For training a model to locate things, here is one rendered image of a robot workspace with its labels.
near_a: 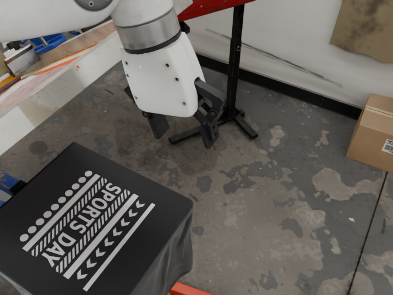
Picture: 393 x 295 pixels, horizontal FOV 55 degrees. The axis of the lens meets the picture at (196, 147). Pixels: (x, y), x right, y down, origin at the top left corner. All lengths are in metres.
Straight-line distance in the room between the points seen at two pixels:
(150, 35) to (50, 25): 0.13
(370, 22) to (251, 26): 0.81
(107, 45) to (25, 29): 0.30
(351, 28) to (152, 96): 2.14
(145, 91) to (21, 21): 0.21
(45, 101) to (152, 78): 0.17
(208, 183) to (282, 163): 0.52
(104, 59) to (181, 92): 0.20
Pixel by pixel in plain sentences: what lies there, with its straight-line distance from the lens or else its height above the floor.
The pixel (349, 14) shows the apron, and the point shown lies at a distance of 2.54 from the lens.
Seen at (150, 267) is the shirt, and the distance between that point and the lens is 1.05.
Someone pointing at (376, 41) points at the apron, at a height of 0.65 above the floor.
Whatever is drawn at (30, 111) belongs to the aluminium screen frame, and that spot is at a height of 1.54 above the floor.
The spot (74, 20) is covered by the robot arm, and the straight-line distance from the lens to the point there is 0.36.
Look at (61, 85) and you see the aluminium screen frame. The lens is 0.58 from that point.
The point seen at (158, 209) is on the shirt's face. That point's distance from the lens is 1.13.
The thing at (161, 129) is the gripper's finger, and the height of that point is 1.48.
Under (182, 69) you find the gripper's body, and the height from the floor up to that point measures 1.62.
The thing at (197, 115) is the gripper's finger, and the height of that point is 1.55.
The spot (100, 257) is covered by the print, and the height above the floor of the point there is 0.95.
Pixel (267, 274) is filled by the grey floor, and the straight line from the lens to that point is 2.10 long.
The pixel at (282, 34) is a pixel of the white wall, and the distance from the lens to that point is 2.81.
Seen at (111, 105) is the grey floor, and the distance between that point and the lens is 2.94.
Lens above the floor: 1.89
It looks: 47 degrees down
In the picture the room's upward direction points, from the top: straight up
